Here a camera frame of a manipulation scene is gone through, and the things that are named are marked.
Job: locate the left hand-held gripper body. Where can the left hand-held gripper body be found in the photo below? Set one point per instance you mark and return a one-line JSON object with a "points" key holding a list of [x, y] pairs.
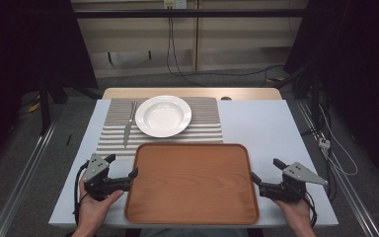
{"points": [[96, 171]]}

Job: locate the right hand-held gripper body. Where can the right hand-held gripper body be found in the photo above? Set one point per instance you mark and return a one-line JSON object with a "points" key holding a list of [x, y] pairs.
{"points": [[292, 186]]}

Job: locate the brown wooden tray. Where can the brown wooden tray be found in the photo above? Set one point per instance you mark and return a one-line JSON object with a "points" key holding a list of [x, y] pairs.
{"points": [[190, 184]]}

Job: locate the person's right hand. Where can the person's right hand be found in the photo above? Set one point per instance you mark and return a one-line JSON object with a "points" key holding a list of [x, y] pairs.
{"points": [[297, 212]]}

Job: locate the person's left hand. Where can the person's left hand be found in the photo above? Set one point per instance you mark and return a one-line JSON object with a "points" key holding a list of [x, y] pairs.
{"points": [[92, 210]]}

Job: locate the silver metal fork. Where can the silver metal fork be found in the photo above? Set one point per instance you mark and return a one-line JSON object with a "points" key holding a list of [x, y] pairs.
{"points": [[128, 130]]}

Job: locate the small black pen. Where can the small black pen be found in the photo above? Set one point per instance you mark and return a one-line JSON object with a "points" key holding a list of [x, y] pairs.
{"points": [[68, 140]]}

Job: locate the white power strip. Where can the white power strip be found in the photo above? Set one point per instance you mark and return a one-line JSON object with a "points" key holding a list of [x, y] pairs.
{"points": [[324, 142]]}

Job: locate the white deep plate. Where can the white deep plate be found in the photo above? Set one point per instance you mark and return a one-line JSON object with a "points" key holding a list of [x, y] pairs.
{"points": [[163, 116]]}

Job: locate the grey striped placemat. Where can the grey striped placemat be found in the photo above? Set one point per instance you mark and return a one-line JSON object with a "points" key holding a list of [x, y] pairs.
{"points": [[204, 131]]}

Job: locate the black metal stand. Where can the black metal stand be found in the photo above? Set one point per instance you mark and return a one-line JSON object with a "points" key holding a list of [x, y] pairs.
{"points": [[44, 105]]}

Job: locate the small dark round object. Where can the small dark round object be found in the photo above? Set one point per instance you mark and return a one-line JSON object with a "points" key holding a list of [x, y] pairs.
{"points": [[226, 98]]}

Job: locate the light wooden table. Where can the light wooden table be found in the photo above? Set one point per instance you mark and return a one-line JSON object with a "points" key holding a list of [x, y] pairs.
{"points": [[190, 93]]}

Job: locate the black curtain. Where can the black curtain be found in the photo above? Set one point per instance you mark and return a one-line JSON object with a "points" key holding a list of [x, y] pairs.
{"points": [[358, 65]]}

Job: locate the black horizontal metal bar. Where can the black horizontal metal bar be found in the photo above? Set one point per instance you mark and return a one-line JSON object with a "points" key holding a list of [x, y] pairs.
{"points": [[190, 13]]}

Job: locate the metal floor rail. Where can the metal floor rail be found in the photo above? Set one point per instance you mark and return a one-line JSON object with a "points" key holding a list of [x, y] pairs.
{"points": [[348, 184], [19, 184]]}

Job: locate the white wall socket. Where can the white wall socket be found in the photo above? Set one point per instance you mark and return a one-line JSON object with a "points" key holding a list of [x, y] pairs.
{"points": [[175, 3]]}

